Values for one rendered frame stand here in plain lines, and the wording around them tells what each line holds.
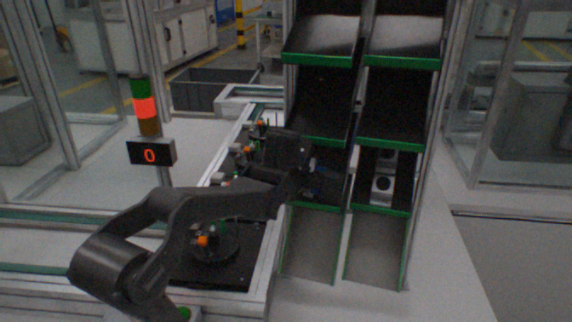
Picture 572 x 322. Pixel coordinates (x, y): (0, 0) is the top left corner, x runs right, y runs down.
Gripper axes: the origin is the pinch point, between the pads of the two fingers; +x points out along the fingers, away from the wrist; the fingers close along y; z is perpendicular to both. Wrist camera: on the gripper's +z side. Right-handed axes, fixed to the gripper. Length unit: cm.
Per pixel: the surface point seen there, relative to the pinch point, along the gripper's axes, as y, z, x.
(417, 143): -20.3, 10.1, 5.4
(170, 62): 378, -9, 427
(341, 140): -6.8, 8.4, -1.4
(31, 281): 61, -42, -14
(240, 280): 12.4, -32.9, 3.8
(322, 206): -4.5, -7.5, 3.1
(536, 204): -64, -14, 88
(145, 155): 47.9, -9.6, 7.4
